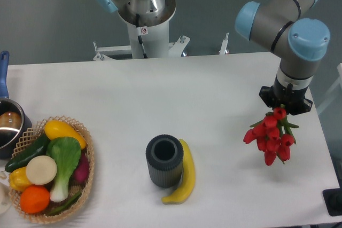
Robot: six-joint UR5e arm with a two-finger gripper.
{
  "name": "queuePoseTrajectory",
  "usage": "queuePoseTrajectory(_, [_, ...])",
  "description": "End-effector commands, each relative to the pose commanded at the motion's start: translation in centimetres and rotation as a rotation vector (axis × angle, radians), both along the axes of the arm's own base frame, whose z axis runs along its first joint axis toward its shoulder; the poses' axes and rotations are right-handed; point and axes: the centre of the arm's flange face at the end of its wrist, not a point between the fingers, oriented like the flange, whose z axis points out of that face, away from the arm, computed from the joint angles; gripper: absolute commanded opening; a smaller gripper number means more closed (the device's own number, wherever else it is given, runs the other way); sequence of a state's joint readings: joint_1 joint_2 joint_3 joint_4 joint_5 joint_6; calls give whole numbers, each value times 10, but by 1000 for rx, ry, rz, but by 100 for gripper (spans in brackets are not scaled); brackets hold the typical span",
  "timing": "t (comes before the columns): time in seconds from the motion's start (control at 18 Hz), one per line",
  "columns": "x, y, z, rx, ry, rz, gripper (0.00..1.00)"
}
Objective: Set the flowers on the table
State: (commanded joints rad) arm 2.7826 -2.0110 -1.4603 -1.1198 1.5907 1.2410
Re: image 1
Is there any green bok choy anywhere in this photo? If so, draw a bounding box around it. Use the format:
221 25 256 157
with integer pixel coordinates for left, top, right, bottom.
46 137 81 202

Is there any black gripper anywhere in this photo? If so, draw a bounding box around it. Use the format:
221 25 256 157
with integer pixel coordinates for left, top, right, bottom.
259 85 313 115

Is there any red tulip bouquet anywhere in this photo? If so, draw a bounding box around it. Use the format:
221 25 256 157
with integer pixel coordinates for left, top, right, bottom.
243 104 299 166

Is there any dark green cucumber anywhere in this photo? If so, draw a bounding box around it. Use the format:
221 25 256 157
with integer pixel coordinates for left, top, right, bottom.
5 133 50 173

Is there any garlic clove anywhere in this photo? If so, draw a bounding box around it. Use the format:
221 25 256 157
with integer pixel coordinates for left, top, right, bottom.
0 171 7 179

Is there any yellow banana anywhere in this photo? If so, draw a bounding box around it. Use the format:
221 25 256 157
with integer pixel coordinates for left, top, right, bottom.
161 139 196 205

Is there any black cable on pedestal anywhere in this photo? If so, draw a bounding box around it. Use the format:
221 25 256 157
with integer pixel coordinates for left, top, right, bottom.
135 13 149 59

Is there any cream round onion slice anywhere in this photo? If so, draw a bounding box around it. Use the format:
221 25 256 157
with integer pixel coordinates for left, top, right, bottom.
26 155 57 185

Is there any yellow squash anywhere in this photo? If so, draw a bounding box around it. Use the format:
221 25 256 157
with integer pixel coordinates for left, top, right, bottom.
44 120 87 150

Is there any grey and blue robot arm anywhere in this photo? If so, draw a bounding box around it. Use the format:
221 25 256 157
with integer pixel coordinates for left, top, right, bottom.
235 0 330 115

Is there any orange fruit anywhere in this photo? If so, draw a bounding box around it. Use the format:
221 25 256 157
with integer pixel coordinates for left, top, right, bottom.
20 185 50 214

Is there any blue handled saucepan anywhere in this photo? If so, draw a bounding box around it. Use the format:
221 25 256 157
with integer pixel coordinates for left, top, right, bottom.
1 51 32 159

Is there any grey ribbed vase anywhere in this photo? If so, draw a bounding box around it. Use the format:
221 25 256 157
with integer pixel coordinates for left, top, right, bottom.
145 134 184 188

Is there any purple sweet potato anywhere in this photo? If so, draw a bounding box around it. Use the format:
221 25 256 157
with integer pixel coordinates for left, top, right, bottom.
73 153 89 183

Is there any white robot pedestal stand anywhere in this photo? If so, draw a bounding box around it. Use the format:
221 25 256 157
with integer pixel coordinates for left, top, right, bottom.
93 21 190 61

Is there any black device at edge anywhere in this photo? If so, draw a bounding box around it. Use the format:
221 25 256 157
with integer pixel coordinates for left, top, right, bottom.
322 188 341 216

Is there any yellow bell pepper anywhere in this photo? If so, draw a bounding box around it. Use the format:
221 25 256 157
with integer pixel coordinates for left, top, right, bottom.
9 167 32 192

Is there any green chili pepper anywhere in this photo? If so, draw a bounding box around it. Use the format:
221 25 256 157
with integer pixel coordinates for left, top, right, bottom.
46 191 82 216

